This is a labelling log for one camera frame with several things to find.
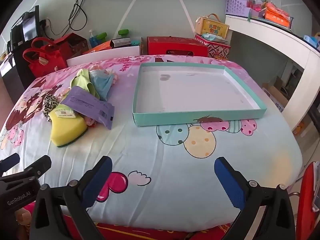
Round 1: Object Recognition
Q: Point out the red felt handbag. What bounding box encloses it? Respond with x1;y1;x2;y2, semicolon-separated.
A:
22;38;68;78

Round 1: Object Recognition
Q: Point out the orange cardboard box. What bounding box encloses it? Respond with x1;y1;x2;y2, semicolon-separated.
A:
84;40;113;54

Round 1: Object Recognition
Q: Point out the brown cardboard box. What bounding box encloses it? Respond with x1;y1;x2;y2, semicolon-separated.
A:
261;76;292;113

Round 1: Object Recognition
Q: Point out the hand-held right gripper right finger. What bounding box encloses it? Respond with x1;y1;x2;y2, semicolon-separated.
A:
214;156;297;240

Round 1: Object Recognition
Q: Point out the yellow sponge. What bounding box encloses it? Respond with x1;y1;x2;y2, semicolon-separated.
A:
48;106;88;148

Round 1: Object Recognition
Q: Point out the black cable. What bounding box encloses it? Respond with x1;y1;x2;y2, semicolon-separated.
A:
46;0;88;37

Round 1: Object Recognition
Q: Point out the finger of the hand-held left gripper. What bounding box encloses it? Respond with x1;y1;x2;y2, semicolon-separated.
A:
23;155;52;177
0;153;20;174

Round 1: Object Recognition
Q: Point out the yellow wooden carry case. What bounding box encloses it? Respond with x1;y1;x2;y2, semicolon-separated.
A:
195;14;230;37

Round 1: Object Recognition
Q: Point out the blue liquid bottle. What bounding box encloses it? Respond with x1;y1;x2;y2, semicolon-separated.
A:
88;29;98;48

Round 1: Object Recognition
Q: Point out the black and white box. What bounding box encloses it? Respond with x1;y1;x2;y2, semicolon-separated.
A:
110;37;132;48

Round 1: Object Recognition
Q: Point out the red gift box with handle slot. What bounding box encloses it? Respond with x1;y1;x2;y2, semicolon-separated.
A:
146;36;209;57

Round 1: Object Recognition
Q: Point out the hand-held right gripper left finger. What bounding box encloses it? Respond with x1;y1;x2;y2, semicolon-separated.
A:
29;155;113;240

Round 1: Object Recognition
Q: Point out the red chair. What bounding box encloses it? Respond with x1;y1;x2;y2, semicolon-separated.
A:
299;161;320;233

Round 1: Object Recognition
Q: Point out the white foam board bin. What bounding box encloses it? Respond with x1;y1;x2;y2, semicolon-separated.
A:
66;45;140;67

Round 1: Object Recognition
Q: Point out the blue face mask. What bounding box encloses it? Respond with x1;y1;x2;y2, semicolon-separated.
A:
89;70;114;102

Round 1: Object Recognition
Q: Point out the shallow teal cardboard box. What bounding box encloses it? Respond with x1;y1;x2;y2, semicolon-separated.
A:
132;62;267;127

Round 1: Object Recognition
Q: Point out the light green cloth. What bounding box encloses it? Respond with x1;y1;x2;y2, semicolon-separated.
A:
70;69;100;100

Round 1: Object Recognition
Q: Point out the red white patterned box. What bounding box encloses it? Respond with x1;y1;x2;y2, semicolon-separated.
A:
194;34;231;60

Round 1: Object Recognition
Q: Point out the orange packet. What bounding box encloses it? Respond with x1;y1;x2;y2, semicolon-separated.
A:
264;2;293;29

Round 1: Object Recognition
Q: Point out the leopard print scrunchie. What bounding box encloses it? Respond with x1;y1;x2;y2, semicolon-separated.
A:
42;93;60;123

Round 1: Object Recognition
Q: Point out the red printed mat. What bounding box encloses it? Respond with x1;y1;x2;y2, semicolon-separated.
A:
15;202;240;240

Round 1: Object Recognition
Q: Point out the black side cabinet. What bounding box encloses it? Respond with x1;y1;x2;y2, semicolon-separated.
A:
0;51;32;93

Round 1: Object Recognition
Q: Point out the white desk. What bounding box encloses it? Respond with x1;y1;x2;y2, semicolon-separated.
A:
225;14;320;133

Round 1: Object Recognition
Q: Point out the open red gift box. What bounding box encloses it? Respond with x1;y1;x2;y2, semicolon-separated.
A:
54;32;88;59

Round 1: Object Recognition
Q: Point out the purple tissue packet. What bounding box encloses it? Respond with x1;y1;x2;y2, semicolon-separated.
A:
61;86;115;130

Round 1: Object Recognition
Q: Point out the black device with screen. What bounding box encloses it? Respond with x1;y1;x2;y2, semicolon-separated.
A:
6;5;40;55

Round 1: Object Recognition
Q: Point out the blue wipes packet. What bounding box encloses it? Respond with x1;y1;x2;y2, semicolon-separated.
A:
201;33;228;44

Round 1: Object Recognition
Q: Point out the printed cartoon bed sheet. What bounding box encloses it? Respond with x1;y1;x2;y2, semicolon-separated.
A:
0;54;304;233

